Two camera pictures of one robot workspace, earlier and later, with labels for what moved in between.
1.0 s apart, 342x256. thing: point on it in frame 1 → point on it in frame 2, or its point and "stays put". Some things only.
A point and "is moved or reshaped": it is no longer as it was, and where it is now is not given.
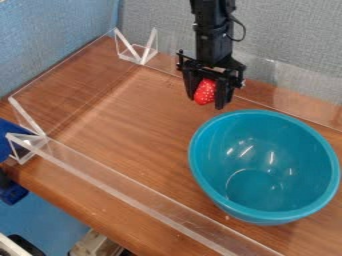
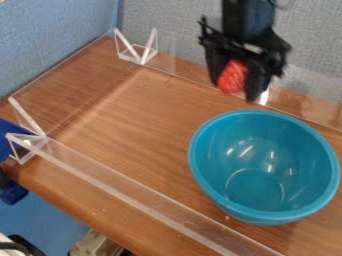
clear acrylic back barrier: [297, 84] stays put
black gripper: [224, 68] → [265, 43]
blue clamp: [12, 193] stays put
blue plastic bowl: [265, 165] stays put
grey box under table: [94, 244] stays put
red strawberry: [205, 91] is moved or reshaped
